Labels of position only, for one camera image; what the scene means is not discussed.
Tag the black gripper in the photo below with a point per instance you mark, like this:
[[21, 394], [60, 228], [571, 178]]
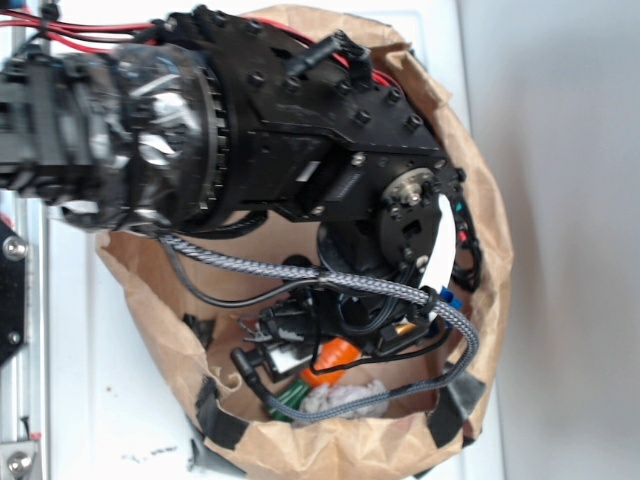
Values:
[[384, 328]]

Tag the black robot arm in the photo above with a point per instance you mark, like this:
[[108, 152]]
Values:
[[243, 145]]

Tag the orange plastic toy carrot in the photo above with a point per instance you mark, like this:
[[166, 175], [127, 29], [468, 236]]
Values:
[[293, 360]]

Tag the brown paper bag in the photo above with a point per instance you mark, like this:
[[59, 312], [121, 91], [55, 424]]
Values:
[[190, 342]]

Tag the black metal bracket plate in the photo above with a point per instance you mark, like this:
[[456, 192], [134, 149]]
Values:
[[14, 261]]

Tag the silver corner bracket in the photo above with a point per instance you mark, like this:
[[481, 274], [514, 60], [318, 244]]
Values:
[[21, 460]]

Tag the aluminium frame rail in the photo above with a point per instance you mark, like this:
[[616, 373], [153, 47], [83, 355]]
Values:
[[25, 393]]

